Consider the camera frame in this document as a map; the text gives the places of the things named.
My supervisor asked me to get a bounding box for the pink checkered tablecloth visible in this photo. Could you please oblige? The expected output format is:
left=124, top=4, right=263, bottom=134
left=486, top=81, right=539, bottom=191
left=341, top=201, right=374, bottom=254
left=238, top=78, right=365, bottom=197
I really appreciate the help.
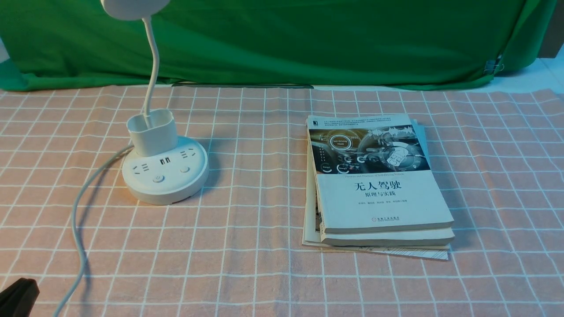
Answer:
left=0, top=85, right=564, bottom=317

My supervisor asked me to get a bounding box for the green backdrop cloth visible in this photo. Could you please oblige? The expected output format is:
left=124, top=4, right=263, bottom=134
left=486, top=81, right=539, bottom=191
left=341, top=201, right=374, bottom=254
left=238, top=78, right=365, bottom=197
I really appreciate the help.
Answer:
left=0, top=0, right=556, bottom=92

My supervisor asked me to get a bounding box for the bottom thin paper booklet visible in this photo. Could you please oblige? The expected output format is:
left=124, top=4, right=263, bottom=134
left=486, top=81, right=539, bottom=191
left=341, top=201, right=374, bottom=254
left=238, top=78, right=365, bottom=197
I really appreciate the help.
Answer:
left=302, top=132, right=450, bottom=261

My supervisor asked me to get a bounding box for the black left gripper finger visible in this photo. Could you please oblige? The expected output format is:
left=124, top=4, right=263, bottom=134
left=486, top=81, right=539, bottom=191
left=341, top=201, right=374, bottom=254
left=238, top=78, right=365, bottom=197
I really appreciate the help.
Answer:
left=0, top=278, right=40, bottom=317

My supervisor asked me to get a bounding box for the white desk lamp with sockets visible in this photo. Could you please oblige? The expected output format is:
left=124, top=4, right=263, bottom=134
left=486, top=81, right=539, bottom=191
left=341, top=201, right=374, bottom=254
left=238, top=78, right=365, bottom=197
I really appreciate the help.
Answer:
left=101, top=0, right=209, bottom=205

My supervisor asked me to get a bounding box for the white lamp power cable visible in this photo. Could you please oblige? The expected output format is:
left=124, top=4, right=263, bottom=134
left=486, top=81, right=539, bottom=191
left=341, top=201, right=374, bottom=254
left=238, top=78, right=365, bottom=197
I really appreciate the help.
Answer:
left=53, top=144, right=134, bottom=317

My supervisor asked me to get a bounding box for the middle white book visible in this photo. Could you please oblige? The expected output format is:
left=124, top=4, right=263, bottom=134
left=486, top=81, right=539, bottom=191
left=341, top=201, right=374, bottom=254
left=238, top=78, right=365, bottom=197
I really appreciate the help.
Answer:
left=307, top=120, right=455, bottom=247

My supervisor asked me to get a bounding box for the metal binder clip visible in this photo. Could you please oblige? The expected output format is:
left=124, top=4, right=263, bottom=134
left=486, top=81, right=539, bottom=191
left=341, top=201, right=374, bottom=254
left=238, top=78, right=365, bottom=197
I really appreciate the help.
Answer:
left=483, top=54, right=505, bottom=75

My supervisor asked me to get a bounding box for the top white self-driving book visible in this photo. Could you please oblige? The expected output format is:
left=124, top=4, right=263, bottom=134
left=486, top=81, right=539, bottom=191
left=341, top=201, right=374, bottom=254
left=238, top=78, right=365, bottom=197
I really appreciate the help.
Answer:
left=307, top=114, right=455, bottom=234

